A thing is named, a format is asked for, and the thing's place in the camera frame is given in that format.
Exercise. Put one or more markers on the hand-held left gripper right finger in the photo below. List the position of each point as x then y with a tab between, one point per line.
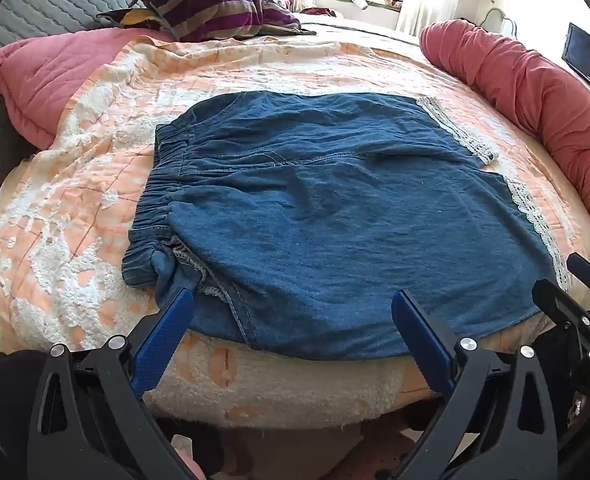
425	340

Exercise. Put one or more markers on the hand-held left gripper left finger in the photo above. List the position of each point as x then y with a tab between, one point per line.
167	327

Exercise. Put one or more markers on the blue denim pants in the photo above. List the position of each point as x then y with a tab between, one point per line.
325	235

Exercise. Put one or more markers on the peach bear blanket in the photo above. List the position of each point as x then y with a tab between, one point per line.
100	160

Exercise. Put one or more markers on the pink rolled bolster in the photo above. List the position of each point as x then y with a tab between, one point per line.
525	90

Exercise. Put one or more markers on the black monitor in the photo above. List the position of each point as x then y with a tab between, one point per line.
587	60

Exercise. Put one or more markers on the pink pillow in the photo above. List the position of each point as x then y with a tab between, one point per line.
40	75

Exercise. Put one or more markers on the pale bed sheet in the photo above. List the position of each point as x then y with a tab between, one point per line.
355	25

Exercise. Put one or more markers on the purple striped cloth pile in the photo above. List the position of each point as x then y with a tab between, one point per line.
215	7

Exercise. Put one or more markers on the red cloth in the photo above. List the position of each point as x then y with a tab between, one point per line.
317	12

